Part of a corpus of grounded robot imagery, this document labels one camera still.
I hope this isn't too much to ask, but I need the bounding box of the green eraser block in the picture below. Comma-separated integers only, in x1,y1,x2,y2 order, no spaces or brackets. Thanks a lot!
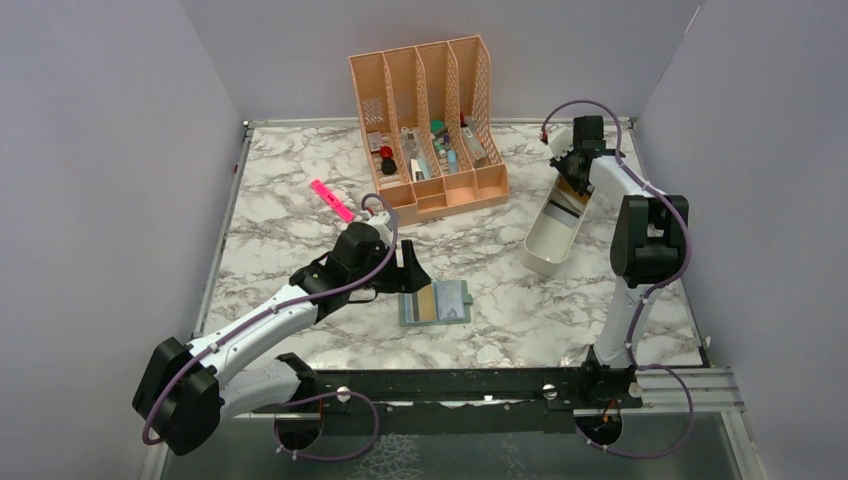
430,119,447,138

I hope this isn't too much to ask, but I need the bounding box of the black metal base rail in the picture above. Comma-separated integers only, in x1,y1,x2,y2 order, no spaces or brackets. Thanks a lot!
254,359,642,436

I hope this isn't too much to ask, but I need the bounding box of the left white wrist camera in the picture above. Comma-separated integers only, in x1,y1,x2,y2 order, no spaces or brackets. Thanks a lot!
366,211,395,244

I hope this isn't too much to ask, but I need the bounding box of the orange plastic desk organizer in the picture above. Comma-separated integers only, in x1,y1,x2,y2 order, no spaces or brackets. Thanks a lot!
348,35,510,225

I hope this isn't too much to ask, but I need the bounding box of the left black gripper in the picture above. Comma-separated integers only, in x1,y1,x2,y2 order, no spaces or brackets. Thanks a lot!
349,240,431,294

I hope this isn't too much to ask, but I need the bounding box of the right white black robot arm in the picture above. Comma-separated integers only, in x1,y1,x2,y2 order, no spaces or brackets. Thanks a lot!
550,116,689,407

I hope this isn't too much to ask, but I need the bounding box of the black round stamp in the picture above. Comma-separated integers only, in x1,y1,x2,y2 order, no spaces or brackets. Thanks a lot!
380,157,398,176

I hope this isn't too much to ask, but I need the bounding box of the grey red stapler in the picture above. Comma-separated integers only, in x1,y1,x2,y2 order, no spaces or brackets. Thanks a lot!
460,115,488,168

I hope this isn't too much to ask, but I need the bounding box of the gold credit card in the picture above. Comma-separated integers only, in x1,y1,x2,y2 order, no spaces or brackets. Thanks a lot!
410,284,438,324

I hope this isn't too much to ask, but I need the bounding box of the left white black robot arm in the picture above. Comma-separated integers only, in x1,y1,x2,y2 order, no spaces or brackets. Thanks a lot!
131,214,432,455

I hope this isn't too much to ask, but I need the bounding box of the green card holder wallet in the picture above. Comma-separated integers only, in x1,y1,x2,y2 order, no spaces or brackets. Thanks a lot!
398,280,473,327

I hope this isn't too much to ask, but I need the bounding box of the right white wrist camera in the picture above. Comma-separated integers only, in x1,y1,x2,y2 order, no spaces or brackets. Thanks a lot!
547,125,573,175

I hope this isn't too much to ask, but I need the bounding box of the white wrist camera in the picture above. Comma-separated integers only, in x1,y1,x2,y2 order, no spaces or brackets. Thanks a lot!
366,211,395,244
547,125,573,175

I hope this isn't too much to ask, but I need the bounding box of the silver VIP credit card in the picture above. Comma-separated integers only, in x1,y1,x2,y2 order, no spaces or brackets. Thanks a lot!
435,281,465,320

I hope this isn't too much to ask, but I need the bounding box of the white oblong plastic tray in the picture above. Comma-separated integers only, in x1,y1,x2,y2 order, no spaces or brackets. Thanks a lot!
519,175,586,276

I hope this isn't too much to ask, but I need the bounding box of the pink highlighter marker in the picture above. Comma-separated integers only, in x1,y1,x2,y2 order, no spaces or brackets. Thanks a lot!
310,179,355,223

